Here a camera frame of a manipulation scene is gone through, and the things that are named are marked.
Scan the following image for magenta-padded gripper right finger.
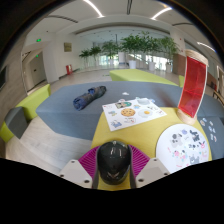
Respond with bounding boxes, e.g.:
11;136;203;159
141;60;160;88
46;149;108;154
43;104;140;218
128;144;171;189

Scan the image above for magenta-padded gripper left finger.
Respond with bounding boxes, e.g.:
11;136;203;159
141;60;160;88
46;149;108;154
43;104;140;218
59;145;101;190

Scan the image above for black computer mouse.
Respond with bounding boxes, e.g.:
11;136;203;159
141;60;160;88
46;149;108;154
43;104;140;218
95;140;132;186

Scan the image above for round white cartoon mouse pad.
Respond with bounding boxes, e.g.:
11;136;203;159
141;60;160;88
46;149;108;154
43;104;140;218
155;123;210;174

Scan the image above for long grey bench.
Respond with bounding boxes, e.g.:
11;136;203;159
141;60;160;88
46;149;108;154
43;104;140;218
35;80;184;141

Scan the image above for white sticker sheet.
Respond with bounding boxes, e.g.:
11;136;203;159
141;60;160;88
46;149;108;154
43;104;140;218
101;98;168;132

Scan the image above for grey bench with stickers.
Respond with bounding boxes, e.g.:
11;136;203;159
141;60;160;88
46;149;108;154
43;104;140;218
196;115;224;160

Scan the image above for loose cartoon stickers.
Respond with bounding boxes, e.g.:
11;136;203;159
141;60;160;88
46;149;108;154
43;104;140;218
199;117;218;143

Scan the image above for lime green bench grey end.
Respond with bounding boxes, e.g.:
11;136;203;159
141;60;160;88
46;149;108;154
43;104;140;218
0;83;52;143

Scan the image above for plain grey bench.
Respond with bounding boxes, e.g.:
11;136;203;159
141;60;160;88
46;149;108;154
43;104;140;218
199;94;224;118

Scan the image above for red panel stand wooden ends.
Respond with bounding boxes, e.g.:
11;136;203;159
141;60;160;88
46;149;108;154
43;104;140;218
176;49;210;126

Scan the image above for small lime green bench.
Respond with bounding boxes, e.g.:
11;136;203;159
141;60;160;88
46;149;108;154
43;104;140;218
178;74;186;88

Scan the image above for large lime green bench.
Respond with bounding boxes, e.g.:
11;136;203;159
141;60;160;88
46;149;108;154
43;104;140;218
109;68;179;87

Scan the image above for potted green plants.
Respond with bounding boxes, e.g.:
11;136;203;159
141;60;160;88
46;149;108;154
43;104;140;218
78;31;181;72

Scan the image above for ceiling strip lights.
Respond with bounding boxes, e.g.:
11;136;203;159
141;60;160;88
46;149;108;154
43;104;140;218
82;0;218;54

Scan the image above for brown wall plaque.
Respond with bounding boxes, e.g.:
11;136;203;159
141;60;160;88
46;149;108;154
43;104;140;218
63;42;73;53

